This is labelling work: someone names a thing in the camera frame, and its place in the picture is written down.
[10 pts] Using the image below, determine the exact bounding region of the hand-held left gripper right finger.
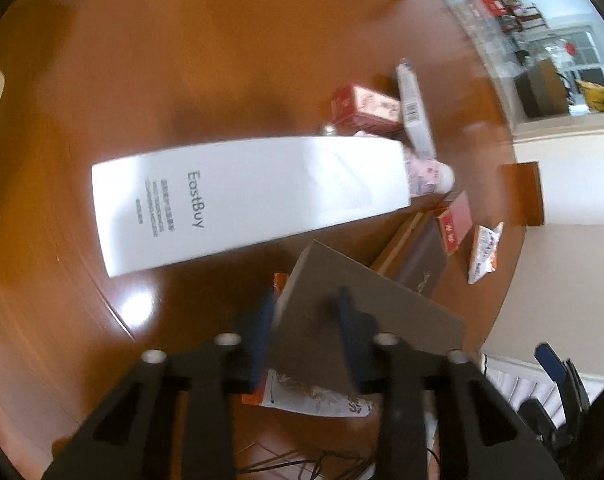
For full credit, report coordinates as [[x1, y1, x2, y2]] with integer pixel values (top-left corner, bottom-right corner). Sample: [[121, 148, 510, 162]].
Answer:
[[329, 286, 565, 480]]

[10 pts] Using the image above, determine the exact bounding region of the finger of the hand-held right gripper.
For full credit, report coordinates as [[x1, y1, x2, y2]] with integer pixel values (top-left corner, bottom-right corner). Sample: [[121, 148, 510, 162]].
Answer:
[[534, 342, 590, 411]]

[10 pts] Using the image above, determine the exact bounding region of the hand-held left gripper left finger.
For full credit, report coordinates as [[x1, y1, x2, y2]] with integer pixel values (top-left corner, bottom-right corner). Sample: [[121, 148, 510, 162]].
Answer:
[[42, 287, 283, 480]]

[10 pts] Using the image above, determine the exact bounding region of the grey-brown cardboard box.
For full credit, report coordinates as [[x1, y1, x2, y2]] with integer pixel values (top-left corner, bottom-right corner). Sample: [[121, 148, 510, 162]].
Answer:
[[269, 240, 468, 397]]

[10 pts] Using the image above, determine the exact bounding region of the long white box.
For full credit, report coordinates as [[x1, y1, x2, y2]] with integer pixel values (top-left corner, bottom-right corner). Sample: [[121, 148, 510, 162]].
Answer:
[[91, 136, 413, 278]]

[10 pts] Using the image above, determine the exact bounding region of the white louvred radiator cover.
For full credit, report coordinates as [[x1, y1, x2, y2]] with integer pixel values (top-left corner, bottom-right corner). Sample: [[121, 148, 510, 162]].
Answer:
[[482, 354, 568, 431]]

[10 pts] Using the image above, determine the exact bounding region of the orange white snack wrapper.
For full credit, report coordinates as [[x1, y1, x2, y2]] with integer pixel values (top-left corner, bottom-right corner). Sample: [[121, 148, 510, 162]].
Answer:
[[242, 272, 378, 418]]

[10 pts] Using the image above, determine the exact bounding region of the brown flat box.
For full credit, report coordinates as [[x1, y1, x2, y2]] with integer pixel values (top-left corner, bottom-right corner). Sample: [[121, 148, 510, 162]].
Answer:
[[389, 217, 450, 301]]

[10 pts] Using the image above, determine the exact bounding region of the crumpled orange white wrapper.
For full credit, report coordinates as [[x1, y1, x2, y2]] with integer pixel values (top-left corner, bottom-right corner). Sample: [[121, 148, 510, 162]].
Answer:
[[467, 222, 505, 285]]

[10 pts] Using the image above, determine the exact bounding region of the small red box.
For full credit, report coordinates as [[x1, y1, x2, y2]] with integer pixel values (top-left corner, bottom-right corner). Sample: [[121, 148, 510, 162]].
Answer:
[[436, 191, 473, 257]]

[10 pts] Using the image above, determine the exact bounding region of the pink white bottle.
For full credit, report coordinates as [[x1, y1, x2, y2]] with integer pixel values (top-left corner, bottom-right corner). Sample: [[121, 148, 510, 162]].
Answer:
[[404, 152, 455, 198]]

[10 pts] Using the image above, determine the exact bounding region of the red patterned box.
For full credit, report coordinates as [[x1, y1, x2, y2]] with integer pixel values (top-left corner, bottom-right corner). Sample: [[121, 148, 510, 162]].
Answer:
[[330, 85, 403, 136]]

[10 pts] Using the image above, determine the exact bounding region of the narrow white barcode box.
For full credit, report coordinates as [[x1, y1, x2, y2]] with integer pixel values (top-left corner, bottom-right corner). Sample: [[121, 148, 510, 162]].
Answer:
[[396, 58, 438, 158]]

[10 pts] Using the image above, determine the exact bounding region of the yellow bag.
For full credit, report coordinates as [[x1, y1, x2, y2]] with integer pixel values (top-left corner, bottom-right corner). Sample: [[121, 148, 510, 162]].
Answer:
[[577, 80, 604, 112]]

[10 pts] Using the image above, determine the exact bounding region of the white framed window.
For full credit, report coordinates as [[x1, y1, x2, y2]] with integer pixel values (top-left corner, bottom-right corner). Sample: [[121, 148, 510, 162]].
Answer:
[[547, 25, 604, 81]]

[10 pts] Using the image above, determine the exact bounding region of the dark wooden chair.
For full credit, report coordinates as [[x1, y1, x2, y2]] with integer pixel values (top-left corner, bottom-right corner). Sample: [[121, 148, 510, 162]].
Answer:
[[502, 5, 548, 36]]

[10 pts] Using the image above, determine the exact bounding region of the black cable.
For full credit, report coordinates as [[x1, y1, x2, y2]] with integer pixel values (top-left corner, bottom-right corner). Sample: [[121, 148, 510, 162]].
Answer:
[[237, 450, 378, 480]]

